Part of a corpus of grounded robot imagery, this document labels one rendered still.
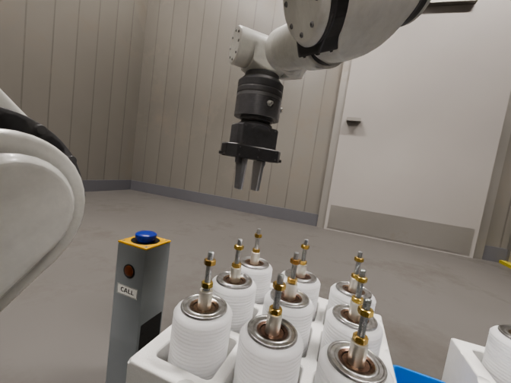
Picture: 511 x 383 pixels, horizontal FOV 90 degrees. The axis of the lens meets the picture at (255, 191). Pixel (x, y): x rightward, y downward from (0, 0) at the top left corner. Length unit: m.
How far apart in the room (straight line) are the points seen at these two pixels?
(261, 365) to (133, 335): 0.29
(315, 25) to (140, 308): 0.52
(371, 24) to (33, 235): 0.34
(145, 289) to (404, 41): 2.68
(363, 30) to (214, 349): 0.45
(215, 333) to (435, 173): 2.40
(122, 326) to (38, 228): 0.41
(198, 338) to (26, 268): 0.27
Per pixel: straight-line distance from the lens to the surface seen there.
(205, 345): 0.45
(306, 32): 0.29
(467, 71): 2.83
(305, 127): 2.64
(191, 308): 0.46
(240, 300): 0.53
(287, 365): 0.42
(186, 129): 3.11
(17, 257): 0.24
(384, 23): 0.33
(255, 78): 0.49
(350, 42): 0.31
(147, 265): 0.54
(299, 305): 0.51
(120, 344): 0.64
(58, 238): 0.25
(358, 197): 2.53
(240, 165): 0.49
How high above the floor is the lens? 0.49
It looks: 5 degrees down
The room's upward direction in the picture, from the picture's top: 8 degrees clockwise
